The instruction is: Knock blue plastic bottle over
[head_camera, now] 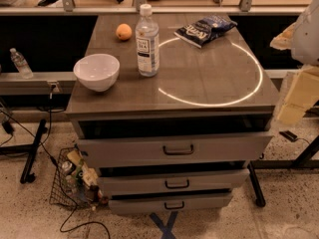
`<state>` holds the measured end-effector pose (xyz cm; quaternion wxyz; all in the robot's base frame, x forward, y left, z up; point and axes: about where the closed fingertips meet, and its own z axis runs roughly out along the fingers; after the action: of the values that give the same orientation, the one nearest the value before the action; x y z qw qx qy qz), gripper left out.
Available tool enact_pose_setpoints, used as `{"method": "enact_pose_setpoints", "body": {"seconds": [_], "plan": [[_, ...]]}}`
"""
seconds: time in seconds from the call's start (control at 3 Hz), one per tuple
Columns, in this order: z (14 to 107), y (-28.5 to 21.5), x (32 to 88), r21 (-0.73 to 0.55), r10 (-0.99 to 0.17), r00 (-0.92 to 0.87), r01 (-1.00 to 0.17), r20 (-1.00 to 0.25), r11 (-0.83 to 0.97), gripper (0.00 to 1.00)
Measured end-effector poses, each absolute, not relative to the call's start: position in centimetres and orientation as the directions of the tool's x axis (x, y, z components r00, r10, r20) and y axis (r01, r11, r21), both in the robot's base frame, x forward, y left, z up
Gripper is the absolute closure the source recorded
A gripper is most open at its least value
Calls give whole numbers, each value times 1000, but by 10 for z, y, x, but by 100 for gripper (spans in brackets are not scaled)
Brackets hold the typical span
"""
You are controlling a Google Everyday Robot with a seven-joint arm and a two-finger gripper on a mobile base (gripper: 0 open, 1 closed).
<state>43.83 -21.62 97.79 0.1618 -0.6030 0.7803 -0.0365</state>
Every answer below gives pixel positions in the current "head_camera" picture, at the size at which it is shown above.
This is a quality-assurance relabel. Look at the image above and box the clear plastic water bottle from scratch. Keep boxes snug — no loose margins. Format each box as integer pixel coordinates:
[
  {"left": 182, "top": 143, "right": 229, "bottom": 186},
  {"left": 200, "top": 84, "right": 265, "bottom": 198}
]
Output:
[{"left": 136, "top": 4, "right": 160, "bottom": 77}]

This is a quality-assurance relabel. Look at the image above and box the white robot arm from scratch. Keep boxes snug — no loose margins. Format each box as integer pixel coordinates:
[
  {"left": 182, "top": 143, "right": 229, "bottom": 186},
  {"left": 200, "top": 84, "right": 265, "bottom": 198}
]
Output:
[{"left": 270, "top": 0, "right": 319, "bottom": 66}]

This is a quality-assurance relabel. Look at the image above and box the small water bottle on ledge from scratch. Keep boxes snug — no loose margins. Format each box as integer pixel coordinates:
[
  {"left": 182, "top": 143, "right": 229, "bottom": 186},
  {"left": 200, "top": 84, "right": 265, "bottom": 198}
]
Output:
[{"left": 10, "top": 48, "right": 33, "bottom": 79}]

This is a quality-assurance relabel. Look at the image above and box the grey drawer cabinet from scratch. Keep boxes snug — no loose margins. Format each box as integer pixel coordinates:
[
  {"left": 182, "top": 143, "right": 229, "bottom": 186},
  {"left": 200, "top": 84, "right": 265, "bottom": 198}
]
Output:
[{"left": 67, "top": 14, "right": 278, "bottom": 201}]

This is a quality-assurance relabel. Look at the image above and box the top grey drawer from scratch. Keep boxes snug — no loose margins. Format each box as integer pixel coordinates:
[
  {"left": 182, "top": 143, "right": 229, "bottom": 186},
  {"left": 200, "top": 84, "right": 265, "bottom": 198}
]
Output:
[{"left": 78, "top": 132, "right": 272, "bottom": 167}]

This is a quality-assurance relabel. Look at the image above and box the grey drawer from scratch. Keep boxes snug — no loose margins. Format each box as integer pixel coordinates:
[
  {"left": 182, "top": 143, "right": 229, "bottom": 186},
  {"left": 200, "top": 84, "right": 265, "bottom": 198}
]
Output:
[
  {"left": 78, "top": 132, "right": 272, "bottom": 167},
  {"left": 98, "top": 168, "right": 248, "bottom": 196},
  {"left": 109, "top": 192, "right": 232, "bottom": 215}
]

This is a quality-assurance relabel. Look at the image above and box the white bowl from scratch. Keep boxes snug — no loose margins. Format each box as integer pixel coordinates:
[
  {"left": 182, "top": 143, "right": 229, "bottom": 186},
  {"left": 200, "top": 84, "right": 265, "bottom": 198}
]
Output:
[{"left": 73, "top": 54, "right": 120, "bottom": 92}]

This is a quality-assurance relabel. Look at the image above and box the middle grey drawer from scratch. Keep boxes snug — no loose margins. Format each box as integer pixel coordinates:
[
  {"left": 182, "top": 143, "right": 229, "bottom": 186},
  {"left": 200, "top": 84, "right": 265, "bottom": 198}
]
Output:
[{"left": 98, "top": 168, "right": 248, "bottom": 196}]

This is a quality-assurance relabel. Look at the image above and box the orange fruit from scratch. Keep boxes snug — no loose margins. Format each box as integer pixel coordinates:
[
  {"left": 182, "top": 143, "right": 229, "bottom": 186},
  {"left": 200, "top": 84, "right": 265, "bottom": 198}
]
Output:
[{"left": 116, "top": 24, "right": 132, "bottom": 41}]

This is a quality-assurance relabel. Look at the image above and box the blue chip bag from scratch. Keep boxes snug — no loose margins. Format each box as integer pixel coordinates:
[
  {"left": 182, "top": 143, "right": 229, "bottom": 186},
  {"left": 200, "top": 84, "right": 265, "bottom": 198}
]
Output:
[{"left": 174, "top": 15, "right": 237, "bottom": 49}]

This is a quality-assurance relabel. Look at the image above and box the bottom grey drawer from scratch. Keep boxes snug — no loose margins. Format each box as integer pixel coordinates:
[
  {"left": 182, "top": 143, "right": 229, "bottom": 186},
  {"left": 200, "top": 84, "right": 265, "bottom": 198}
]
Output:
[{"left": 109, "top": 192, "right": 232, "bottom": 215}]

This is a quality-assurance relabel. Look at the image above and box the black power adapter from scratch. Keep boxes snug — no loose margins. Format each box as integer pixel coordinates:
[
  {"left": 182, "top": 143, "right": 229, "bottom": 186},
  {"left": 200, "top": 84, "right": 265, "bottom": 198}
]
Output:
[{"left": 280, "top": 130, "right": 298, "bottom": 142}]

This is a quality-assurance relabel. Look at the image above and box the black stand leg left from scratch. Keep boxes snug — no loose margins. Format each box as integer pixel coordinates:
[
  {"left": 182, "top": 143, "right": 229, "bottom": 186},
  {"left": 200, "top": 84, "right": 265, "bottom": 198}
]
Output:
[{"left": 0, "top": 119, "right": 46, "bottom": 184}]

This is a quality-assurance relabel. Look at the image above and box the black stand leg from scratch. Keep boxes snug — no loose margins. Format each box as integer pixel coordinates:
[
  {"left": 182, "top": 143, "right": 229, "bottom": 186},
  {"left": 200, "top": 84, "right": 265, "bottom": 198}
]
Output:
[
  {"left": 248, "top": 135, "right": 319, "bottom": 207},
  {"left": 0, "top": 119, "right": 46, "bottom": 184}
]

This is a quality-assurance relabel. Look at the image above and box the black stand leg right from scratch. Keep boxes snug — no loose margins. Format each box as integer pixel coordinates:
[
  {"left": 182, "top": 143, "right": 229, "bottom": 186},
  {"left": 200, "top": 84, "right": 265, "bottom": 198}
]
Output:
[{"left": 248, "top": 135, "right": 319, "bottom": 207}]

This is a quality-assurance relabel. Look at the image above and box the black wire basket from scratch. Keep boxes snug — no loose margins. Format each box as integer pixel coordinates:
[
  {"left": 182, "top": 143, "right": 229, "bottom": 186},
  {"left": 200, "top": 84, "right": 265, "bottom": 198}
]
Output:
[{"left": 49, "top": 147, "right": 109, "bottom": 209}]

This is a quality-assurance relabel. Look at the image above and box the black floor cable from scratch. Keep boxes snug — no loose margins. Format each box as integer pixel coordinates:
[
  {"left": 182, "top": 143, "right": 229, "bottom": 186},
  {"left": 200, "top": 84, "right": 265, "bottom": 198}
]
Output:
[{"left": 0, "top": 83, "right": 112, "bottom": 239}]

